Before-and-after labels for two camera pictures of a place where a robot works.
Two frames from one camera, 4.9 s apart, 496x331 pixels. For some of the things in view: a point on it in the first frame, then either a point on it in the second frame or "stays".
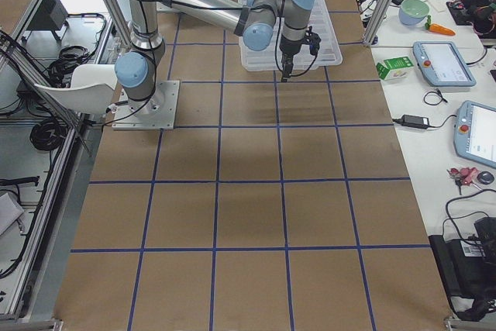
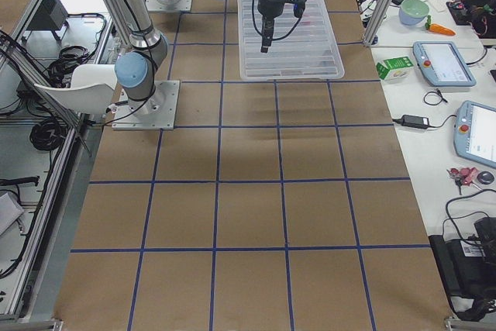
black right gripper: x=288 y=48 → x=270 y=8
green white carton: x=395 y=68 stays
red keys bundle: x=463 y=176 stays
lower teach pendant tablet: x=474 y=134 stays
